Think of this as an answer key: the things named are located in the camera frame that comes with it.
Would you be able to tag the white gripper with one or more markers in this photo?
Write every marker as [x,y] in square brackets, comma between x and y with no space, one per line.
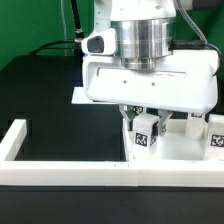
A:
[184,81]

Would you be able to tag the white square table top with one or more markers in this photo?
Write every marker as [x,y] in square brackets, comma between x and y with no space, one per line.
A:
[174,145]

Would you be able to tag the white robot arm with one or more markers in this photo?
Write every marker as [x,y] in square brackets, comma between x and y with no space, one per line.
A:
[149,54]

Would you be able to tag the white U-shaped fence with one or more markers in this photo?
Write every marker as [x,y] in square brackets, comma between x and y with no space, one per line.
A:
[62,173]

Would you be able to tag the white marker base plate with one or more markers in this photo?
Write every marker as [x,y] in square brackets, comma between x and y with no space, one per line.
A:
[79,97]

